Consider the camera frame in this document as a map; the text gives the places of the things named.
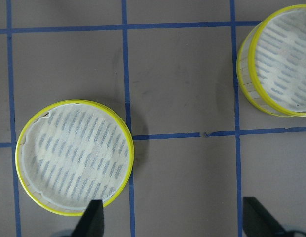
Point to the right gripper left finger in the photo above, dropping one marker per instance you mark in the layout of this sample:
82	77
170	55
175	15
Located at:
91	223

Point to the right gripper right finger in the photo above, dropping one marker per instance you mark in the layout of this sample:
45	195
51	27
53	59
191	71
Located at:
258	222

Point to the yellow bamboo steamer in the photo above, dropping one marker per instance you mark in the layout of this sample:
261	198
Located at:
72	152
271	63

